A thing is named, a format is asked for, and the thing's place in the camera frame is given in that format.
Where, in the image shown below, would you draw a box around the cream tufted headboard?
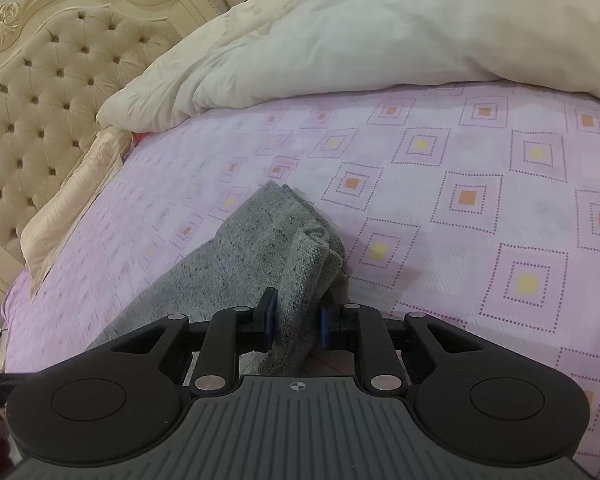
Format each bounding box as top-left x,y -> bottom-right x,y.
0,0 -> 226,303

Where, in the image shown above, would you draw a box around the purple patterned bed sheet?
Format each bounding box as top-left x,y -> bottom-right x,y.
2,82 -> 600,461

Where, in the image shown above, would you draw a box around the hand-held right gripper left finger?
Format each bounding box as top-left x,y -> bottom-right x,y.
107,287 -> 279,393

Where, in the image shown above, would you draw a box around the beige pillow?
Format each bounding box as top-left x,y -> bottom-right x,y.
20,127 -> 133,286

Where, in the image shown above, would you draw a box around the cream duvet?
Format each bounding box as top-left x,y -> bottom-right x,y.
96,0 -> 600,133

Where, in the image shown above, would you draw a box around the grey pants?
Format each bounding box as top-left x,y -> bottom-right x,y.
87,181 -> 348,377

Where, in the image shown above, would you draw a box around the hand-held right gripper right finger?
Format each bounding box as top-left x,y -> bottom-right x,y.
320,302 -> 486,393

